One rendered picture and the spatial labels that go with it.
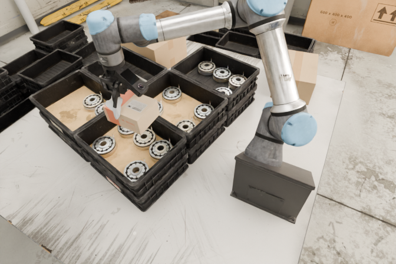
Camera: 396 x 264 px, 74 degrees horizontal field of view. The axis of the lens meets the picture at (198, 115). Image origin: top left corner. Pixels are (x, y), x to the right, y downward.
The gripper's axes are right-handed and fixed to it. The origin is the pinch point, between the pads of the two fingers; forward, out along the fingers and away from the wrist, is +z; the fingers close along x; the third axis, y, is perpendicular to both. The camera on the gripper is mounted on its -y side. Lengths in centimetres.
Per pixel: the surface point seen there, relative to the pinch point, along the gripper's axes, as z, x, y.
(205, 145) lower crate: 36.2, -21.8, -19.0
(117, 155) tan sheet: 27.3, 7.4, 9.3
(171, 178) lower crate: 36.6, 1.6, -14.4
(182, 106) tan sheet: 27.3, -32.4, 0.0
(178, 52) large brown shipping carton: 32, -83, 34
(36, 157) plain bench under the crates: 40, 22, 55
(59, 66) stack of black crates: 60, -55, 140
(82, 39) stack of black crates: 61, -99, 158
